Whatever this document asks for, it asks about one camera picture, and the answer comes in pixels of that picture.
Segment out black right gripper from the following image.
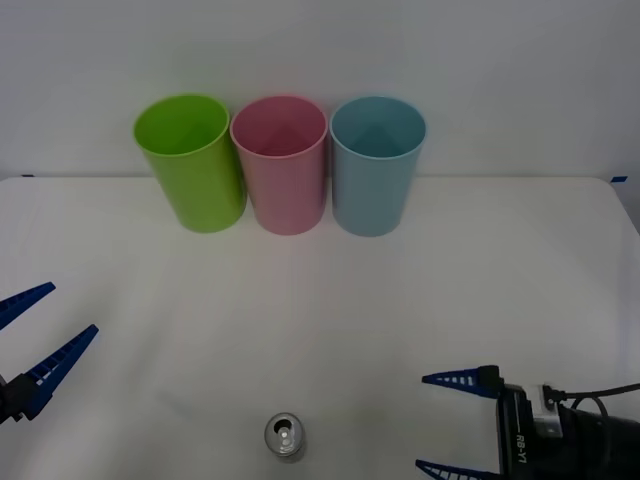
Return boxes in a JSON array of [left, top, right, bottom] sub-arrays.
[[415, 364, 539, 480]]

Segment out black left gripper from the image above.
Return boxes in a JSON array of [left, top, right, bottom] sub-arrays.
[[0, 282, 100, 426]]

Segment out silver drink can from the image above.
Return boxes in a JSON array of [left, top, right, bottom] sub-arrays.
[[263, 411, 307, 462]]

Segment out green plastic bin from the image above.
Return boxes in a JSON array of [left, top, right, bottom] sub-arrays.
[[132, 92, 249, 234]]

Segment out pale blue plastic bin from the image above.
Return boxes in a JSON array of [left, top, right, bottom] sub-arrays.
[[328, 95, 428, 238]]

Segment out pink plastic bin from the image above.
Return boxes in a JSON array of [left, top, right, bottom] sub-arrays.
[[229, 94, 330, 236]]

